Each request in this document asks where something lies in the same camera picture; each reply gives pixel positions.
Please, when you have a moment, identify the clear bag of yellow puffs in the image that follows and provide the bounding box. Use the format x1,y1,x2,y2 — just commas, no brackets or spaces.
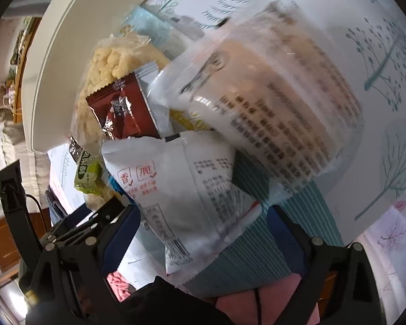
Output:
70,5,194,211

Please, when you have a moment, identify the floral bed sheet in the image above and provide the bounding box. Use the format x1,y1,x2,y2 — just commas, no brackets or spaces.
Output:
353,190,406,312

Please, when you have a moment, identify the clear pack of round cakes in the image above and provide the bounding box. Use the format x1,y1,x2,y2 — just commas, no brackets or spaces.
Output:
152,16,365,195

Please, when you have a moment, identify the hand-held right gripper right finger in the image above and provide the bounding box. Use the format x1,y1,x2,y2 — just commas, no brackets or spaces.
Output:
267,205,384,325

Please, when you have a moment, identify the yellow print snack packet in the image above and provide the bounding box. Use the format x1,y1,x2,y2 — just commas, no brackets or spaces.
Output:
169,108,218,132

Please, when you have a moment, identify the dark red snack packet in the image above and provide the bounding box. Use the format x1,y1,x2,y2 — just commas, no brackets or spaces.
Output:
86,72,160,141

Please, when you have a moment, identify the white plastic storage box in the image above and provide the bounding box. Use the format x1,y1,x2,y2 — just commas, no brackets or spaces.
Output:
20,0,157,154

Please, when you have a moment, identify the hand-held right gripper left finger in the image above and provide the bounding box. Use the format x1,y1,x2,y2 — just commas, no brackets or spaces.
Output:
22,204,142,324

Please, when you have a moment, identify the white and orange snack packet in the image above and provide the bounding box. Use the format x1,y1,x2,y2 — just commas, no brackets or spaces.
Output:
101,131,262,275

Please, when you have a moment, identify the pink blanket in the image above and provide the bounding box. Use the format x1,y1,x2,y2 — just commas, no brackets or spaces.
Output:
106,270,327,325

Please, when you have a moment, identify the teal striped placemat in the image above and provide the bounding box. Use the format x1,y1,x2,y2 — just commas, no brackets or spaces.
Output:
176,151,346,299

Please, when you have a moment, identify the black cable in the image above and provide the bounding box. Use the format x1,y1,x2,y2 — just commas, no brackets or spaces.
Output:
24,194,52,229

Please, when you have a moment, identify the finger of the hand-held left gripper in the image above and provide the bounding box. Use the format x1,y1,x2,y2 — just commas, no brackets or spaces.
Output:
48,196,126,245

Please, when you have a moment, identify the tree print tablecloth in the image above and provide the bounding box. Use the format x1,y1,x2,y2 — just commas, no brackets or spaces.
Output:
47,0,406,280

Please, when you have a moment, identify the pale blue white packet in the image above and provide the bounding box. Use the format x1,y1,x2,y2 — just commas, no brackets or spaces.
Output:
135,59,177,138

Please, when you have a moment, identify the green snack packet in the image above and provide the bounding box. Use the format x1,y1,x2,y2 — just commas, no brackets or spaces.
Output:
74,152,105,194

